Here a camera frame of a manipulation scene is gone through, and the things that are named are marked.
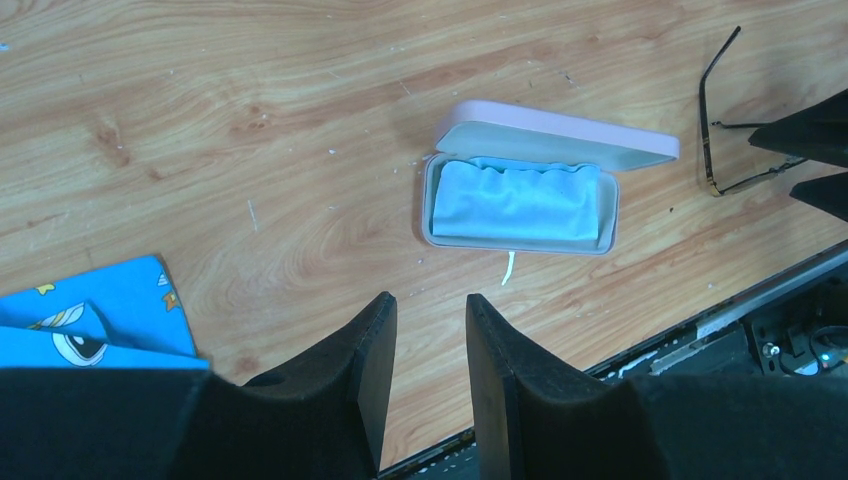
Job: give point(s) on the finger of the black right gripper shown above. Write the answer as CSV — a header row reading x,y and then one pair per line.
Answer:
x,y
816,133
828,194

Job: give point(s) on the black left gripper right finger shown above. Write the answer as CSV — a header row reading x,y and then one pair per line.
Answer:
x,y
537,417

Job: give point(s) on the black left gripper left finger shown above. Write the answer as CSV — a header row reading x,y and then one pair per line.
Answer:
x,y
319,415

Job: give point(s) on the light blue cleaning cloth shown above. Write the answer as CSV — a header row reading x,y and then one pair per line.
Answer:
x,y
513,204

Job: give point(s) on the pink glasses case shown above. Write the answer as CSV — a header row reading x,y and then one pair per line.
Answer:
x,y
492,134

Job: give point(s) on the blue patterned pouch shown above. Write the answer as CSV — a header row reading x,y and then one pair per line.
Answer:
x,y
124,316

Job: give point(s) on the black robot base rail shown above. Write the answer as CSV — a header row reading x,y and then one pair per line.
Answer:
x,y
762,330

